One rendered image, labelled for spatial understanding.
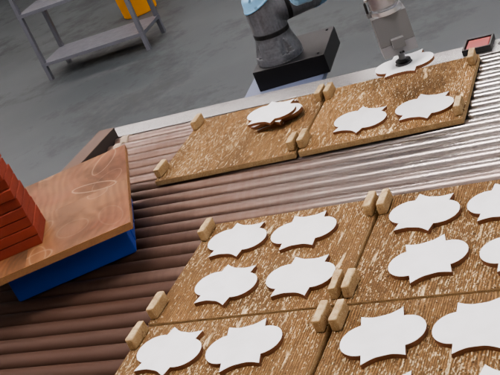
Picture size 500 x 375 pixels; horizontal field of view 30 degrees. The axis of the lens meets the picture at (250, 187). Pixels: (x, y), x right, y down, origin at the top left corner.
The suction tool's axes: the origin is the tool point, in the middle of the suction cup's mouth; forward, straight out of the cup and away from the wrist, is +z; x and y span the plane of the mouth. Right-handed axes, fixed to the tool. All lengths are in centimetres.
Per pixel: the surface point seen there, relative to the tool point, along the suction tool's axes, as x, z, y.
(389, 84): 11.5, 7.2, -4.4
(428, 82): 3.5, 7.2, 4.4
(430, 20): 325, 100, 47
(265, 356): -86, 8, -44
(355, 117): -3.5, 6.4, -15.7
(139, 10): 643, 94, -167
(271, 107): 18.0, 3.8, -35.5
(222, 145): 13, 7, -51
